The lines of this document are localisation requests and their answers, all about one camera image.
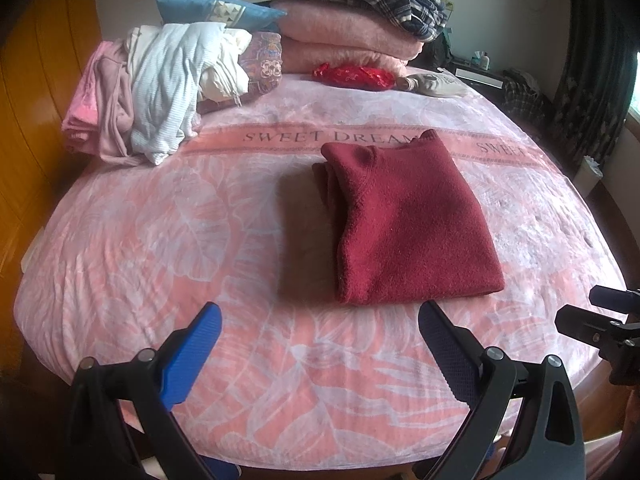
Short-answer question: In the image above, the pink garment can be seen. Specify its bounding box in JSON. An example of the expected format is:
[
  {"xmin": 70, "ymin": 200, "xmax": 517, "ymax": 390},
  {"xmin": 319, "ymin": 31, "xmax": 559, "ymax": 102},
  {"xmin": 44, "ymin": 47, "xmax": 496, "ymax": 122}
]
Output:
[{"xmin": 61, "ymin": 41, "xmax": 108, "ymax": 153}]

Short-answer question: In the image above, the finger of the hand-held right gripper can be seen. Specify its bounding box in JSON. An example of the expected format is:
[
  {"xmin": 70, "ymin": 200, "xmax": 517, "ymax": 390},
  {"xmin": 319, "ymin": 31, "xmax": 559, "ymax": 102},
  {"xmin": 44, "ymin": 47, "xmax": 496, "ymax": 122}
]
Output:
[
  {"xmin": 554, "ymin": 304, "xmax": 640, "ymax": 358},
  {"xmin": 589, "ymin": 285, "xmax": 640, "ymax": 313}
]

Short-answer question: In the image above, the folded pink fleece blanket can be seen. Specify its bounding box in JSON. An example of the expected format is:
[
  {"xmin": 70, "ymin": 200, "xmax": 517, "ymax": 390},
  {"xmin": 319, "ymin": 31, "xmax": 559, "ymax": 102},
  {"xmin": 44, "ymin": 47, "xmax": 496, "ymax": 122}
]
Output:
[{"xmin": 270, "ymin": 0, "xmax": 423, "ymax": 78}]

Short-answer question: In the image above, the mauve garment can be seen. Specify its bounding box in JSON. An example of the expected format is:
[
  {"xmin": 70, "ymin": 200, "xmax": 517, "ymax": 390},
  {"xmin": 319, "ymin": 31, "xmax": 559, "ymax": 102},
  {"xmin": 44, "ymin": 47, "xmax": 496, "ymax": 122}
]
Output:
[{"xmin": 95, "ymin": 42, "xmax": 146, "ymax": 166}]

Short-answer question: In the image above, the maroon knit sweater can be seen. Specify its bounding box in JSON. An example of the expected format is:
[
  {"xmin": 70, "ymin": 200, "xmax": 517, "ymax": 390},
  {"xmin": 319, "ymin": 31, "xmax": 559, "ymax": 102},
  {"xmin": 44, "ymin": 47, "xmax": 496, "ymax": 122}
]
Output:
[{"xmin": 311, "ymin": 129, "xmax": 506, "ymax": 306}]

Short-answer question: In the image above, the pink leaf-print blanket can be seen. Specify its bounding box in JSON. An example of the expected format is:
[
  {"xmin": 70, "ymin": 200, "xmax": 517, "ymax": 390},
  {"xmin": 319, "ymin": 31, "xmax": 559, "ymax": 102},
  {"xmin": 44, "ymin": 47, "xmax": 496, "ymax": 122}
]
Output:
[{"xmin": 15, "ymin": 67, "xmax": 631, "ymax": 466}]

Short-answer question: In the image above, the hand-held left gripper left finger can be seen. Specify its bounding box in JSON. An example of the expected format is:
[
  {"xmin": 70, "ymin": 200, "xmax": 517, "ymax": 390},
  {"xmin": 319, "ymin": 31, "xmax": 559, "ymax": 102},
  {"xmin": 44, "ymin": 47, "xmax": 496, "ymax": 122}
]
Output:
[{"xmin": 69, "ymin": 301, "xmax": 241, "ymax": 480}]

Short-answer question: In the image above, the dark checked cloth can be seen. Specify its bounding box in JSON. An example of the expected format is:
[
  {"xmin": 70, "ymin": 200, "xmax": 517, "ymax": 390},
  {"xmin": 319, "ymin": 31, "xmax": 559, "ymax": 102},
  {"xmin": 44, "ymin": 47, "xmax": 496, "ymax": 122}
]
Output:
[{"xmin": 500, "ymin": 70, "xmax": 556, "ymax": 126}]

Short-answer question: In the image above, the cream garment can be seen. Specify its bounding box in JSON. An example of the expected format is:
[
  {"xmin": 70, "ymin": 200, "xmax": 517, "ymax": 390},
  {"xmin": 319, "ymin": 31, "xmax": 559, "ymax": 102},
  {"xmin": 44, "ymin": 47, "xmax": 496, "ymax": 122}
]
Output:
[{"xmin": 197, "ymin": 27, "xmax": 253, "ymax": 111}]

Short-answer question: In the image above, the patterned pillow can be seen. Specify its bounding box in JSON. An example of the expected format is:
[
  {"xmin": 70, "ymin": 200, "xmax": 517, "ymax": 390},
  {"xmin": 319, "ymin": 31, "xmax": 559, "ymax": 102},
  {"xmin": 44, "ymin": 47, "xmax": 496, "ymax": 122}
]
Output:
[{"xmin": 237, "ymin": 31, "xmax": 284, "ymax": 96}]

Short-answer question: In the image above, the blue pillow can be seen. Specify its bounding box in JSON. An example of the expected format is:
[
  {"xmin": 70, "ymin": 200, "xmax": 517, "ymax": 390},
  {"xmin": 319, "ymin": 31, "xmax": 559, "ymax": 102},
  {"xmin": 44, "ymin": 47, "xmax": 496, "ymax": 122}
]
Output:
[{"xmin": 155, "ymin": 0, "xmax": 288, "ymax": 36}]

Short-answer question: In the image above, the wooden wardrobe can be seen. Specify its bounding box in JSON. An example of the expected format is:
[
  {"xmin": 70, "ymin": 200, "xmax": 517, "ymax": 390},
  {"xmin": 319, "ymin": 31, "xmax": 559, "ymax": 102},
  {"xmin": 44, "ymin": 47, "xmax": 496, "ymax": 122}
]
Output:
[{"xmin": 0, "ymin": 0, "xmax": 103, "ymax": 281}]

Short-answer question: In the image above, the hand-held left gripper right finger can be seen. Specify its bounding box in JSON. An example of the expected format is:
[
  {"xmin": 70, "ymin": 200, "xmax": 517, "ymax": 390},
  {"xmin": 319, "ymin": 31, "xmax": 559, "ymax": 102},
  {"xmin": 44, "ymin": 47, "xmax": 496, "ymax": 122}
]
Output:
[{"xmin": 414, "ymin": 300, "xmax": 587, "ymax": 480}]

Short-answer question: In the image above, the white bin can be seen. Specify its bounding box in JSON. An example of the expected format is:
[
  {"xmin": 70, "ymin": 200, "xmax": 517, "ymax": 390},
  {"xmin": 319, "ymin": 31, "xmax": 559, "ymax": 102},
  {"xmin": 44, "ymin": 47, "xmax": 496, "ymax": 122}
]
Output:
[{"xmin": 575, "ymin": 156, "xmax": 606, "ymax": 196}]

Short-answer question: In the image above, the dark floral curtain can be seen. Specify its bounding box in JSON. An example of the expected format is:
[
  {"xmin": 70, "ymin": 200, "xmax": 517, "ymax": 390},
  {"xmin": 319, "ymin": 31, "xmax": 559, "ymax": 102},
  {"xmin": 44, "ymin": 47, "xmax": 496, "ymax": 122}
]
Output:
[{"xmin": 550, "ymin": 0, "xmax": 640, "ymax": 171}]

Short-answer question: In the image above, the white desk device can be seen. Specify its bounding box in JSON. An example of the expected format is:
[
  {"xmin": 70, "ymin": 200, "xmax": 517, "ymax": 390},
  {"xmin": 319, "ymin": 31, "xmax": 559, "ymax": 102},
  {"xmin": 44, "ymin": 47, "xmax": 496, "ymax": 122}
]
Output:
[{"xmin": 455, "ymin": 67, "xmax": 505, "ymax": 90}]

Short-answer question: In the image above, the red shiny pouch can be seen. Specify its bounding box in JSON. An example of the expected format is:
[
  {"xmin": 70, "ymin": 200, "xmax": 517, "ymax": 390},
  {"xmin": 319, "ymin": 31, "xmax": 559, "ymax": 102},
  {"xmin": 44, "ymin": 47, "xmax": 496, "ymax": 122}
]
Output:
[{"xmin": 313, "ymin": 62, "xmax": 397, "ymax": 92}]

